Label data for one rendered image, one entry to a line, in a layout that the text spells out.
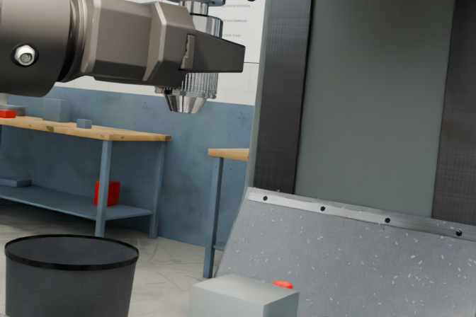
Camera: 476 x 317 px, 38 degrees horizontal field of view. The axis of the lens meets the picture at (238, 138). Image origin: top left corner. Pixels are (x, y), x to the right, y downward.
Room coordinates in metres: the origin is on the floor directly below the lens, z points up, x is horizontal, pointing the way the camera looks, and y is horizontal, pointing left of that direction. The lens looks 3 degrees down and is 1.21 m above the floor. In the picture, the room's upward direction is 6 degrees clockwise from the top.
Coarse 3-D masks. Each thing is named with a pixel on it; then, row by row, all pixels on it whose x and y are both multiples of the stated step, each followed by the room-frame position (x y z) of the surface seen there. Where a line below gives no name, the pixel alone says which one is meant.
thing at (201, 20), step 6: (192, 18) 0.49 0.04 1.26; (198, 18) 0.49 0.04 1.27; (204, 18) 0.49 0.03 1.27; (210, 18) 0.50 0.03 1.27; (216, 18) 0.50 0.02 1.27; (198, 24) 0.49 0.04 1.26; (204, 24) 0.49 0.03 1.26; (210, 24) 0.50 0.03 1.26; (216, 24) 0.50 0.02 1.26; (222, 24) 0.51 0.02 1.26
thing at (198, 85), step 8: (208, 32) 0.50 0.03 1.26; (216, 32) 0.50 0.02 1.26; (184, 80) 0.49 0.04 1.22; (192, 80) 0.49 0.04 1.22; (200, 80) 0.50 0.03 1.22; (208, 80) 0.50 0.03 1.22; (216, 80) 0.51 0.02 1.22; (160, 88) 0.50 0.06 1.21; (168, 88) 0.49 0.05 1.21; (176, 88) 0.49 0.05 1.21; (184, 88) 0.49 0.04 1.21; (192, 88) 0.49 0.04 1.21; (200, 88) 0.50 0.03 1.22; (208, 88) 0.50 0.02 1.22; (216, 88) 0.51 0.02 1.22; (192, 96) 0.49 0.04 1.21; (200, 96) 0.50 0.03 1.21; (208, 96) 0.50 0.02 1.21; (216, 96) 0.51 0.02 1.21
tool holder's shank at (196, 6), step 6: (174, 0) 0.51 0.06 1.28; (180, 0) 0.51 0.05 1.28; (186, 0) 0.51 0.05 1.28; (192, 0) 0.50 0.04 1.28; (198, 0) 0.50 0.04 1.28; (204, 0) 0.50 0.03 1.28; (186, 6) 0.50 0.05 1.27; (192, 6) 0.50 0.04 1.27; (198, 6) 0.50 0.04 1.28; (204, 6) 0.51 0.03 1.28; (192, 12) 0.50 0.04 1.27; (198, 12) 0.51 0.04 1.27; (204, 12) 0.51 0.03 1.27
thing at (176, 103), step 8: (168, 96) 0.50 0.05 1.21; (176, 96) 0.50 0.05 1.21; (184, 96) 0.50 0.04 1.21; (168, 104) 0.51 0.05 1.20; (176, 104) 0.50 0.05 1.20; (184, 104) 0.50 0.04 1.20; (192, 104) 0.50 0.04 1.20; (200, 104) 0.51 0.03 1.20; (184, 112) 0.50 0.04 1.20; (192, 112) 0.51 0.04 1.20
